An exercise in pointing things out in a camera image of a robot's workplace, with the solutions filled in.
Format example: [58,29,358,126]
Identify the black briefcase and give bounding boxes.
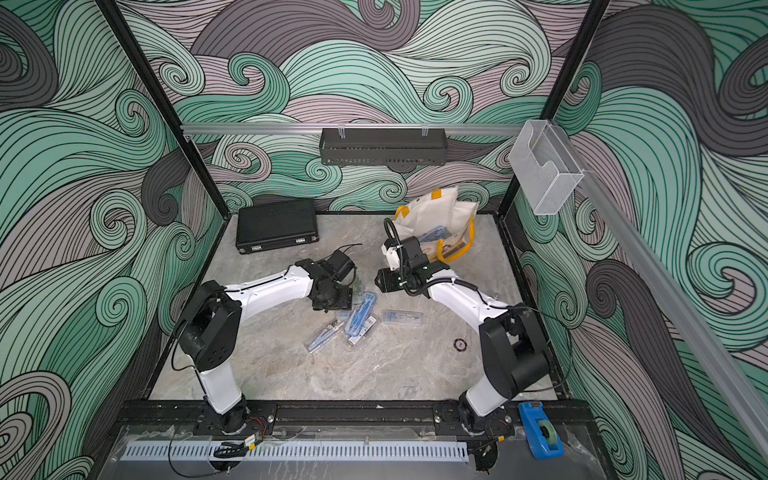
[235,199,319,254]

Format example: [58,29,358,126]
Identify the black wall shelf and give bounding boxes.
[319,127,448,167]

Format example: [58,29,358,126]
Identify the blue compass set package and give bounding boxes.
[345,292,377,337]

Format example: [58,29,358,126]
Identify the clear case green label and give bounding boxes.
[352,281,364,305]

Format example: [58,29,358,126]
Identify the white canvas bag yellow handles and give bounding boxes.
[393,187,479,263]

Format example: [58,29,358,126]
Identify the clear case blue refills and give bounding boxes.
[347,315,378,347]

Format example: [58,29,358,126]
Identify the clear flat compass case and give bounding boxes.
[382,310,423,326]

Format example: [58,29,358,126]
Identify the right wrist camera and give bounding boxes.
[382,218,402,271]

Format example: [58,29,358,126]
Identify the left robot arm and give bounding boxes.
[178,249,356,434]

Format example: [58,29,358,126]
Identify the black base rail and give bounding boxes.
[113,398,595,434]

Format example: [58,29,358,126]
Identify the white slotted cable duct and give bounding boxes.
[119,441,469,463]

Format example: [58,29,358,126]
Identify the blue tape dispenser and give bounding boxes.
[518,402,565,460]

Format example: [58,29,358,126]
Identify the clear wall bin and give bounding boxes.
[508,120,584,216]

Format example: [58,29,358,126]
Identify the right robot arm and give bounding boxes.
[375,238,551,433]

